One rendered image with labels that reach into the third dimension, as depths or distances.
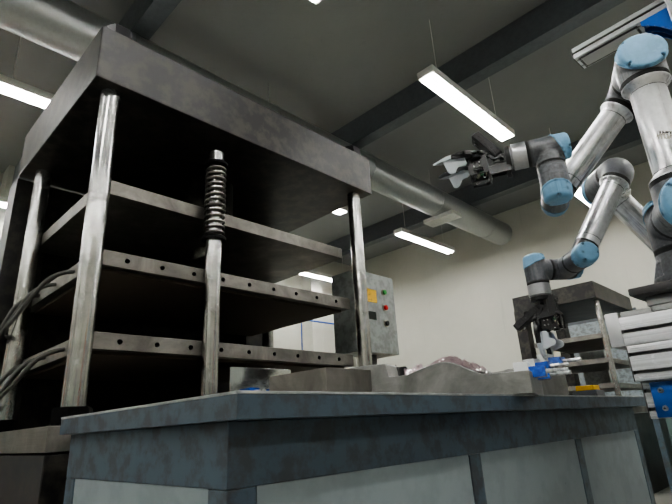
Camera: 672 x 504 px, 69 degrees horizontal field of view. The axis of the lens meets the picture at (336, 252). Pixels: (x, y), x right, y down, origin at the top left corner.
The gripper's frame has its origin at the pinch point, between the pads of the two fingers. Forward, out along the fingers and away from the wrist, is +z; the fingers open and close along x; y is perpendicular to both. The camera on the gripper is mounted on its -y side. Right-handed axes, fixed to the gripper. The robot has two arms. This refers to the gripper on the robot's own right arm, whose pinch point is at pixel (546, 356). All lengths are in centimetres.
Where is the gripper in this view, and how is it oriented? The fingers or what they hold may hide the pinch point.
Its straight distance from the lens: 183.1
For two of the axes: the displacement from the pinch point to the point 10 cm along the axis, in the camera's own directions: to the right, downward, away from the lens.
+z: 0.6, 9.4, -3.3
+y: 7.1, -2.7, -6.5
